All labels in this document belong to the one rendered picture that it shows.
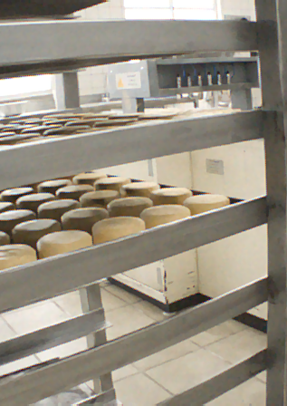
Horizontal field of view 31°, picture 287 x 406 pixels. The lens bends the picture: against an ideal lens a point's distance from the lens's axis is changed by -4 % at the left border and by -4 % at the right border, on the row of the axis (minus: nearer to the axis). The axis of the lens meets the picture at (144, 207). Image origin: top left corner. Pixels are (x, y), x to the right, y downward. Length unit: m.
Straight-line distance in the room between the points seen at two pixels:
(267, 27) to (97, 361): 0.35
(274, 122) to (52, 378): 0.32
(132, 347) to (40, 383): 0.09
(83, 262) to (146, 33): 0.20
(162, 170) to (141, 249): 1.84
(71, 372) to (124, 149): 0.19
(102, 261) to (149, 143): 0.10
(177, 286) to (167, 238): 2.00
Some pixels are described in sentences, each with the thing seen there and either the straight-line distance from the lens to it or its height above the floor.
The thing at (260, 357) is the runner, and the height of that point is 0.79.
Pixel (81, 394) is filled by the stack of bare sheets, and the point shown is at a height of 0.02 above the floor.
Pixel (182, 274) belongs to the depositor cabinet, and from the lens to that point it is 2.46.
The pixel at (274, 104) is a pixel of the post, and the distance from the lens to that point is 0.53.
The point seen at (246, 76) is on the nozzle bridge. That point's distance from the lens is 2.73.
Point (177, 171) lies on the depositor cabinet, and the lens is 2.34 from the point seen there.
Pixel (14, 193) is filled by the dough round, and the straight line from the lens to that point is 0.71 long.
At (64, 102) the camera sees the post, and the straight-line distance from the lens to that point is 0.88.
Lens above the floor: 1.10
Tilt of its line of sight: 14 degrees down
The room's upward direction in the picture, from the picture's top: 5 degrees counter-clockwise
